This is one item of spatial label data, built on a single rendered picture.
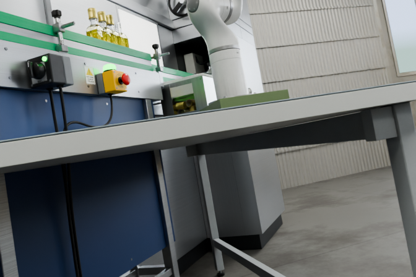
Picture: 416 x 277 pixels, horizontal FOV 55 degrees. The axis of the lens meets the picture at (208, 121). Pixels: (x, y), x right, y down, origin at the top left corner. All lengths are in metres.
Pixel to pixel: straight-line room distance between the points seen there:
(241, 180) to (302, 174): 2.73
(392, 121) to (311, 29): 4.82
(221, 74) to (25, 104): 0.66
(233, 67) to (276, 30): 3.93
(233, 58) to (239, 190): 1.27
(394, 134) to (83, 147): 0.56
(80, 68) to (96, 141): 0.78
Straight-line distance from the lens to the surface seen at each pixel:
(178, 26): 2.73
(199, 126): 0.59
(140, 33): 2.30
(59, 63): 1.14
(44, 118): 1.19
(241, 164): 2.52
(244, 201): 2.55
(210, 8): 1.44
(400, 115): 0.83
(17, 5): 1.68
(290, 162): 5.13
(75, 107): 1.30
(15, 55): 1.15
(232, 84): 1.42
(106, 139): 0.57
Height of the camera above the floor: 0.70
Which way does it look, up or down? 3 degrees up
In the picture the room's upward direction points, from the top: 10 degrees counter-clockwise
